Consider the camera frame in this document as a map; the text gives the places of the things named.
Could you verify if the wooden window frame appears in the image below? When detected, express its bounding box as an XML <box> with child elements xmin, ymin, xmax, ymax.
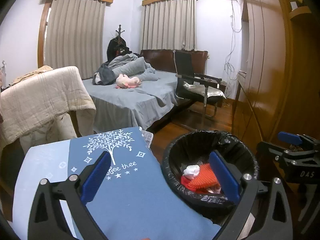
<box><xmin>37</xmin><ymin>4</ymin><xmax>52</xmax><ymax>69</ymax></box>

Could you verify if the orange ribbed cloth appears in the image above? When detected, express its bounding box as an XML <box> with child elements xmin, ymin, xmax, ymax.
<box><xmin>187</xmin><ymin>164</ymin><xmax>220</xmax><ymax>190</ymax></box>

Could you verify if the beige quilt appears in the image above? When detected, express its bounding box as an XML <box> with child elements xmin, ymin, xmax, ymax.
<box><xmin>0</xmin><ymin>66</ymin><xmax>97</xmax><ymax>145</ymax></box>

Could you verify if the silver cushion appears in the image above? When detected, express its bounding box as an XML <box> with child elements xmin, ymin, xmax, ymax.
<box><xmin>182</xmin><ymin>82</ymin><xmax>227</xmax><ymax>99</ymax></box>

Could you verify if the off-white fabric bundle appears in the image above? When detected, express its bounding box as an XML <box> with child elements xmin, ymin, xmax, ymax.
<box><xmin>20</xmin><ymin>112</ymin><xmax>78</xmax><ymax>153</ymax></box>

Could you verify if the pink plush toy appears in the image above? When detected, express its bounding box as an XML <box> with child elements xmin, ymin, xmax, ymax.
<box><xmin>115</xmin><ymin>74</ymin><xmax>142</xmax><ymax>89</ymax></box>

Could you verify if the wooden wardrobe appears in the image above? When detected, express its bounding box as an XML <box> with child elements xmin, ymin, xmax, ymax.
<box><xmin>231</xmin><ymin>0</ymin><xmax>320</xmax><ymax>155</ymax></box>

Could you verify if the black bag-lined trash bin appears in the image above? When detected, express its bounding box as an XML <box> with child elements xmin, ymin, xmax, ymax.
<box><xmin>161</xmin><ymin>130</ymin><xmax>259</xmax><ymax>227</ymax></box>

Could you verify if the black chair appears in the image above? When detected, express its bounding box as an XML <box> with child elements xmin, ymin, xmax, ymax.
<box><xmin>174</xmin><ymin>50</ymin><xmax>227</xmax><ymax>119</ymax></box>

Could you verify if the peach blanket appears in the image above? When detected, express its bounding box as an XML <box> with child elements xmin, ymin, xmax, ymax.
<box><xmin>11</xmin><ymin>65</ymin><xmax>53</xmax><ymax>85</ymax></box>

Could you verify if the bed with grey sheet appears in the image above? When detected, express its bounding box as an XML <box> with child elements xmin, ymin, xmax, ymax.
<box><xmin>81</xmin><ymin>70</ymin><xmax>193</xmax><ymax>135</ymax></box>

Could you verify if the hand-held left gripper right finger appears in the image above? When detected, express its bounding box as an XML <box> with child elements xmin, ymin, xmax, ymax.
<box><xmin>209</xmin><ymin>150</ymin><xmax>293</xmax><ymax>240</ymax></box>

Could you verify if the beige curtain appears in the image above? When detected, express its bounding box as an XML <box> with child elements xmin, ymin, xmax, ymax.
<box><xmin>44</xmin><ymin>0</ymin><xmax>107</xmax><ymax>79</ymax></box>
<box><xmin>142</xmin><ymin>0</ymin><xmax>198</xmax><ymax>52</ymax></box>

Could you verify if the white cloth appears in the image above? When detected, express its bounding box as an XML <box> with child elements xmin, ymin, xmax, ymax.
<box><xmin>183</xmin><ymin>165</ymin><xmax>200</xmax><ymax>179</ymax></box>

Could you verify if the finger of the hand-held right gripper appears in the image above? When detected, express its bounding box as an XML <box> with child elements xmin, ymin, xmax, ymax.
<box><xmin>277</xmin><ymin>131</ymin><xmax>320</xmax><ymax>153</ymax></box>
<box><xmin>257</xmin><ymin>141</ymin><xmax>304</xmax><ymax>163</ymax></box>

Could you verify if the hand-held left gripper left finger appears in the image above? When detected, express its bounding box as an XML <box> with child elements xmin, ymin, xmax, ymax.
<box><xmin>28</xmin><ymin>151</ymin><xmax>112</xmax><ymax>240</ymax></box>

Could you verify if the grey duvet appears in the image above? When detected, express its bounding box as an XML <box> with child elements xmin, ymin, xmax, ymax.
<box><xmin>94</xmin><ymin>52</ymin><xmax>159</xmax><ymax>85</ymax></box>

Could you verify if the dark grey garment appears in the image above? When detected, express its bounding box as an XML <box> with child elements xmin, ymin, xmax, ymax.
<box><xmin>93</xmin><ymin>64</ymin><xmax>115</xmax><ymax>85</ymax></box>

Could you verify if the blue tree-print tablecloth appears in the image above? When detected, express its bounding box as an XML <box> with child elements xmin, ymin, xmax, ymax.
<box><xmin>12</xmin><ymin>127</ymin><xmax>222</xmax><ymax>240</ymax></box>

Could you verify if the red cloth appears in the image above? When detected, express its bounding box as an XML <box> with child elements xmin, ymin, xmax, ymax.
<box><xmin>180</xmin><ymin>175</ymin><xmax>213</xmax><ymax>194</ymax></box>

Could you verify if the wooden coat rack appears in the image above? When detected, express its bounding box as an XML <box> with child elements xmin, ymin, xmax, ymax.
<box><xmin>115</xmin><ymin>24</ymin><xmax>125</xmax><ymax>45</ymax></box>

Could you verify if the wooden headboard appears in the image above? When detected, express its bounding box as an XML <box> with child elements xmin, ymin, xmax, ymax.
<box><xmin>139</xmin><ymin>49</ymin><xmax>208</xmax><ymax>74</ymax></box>

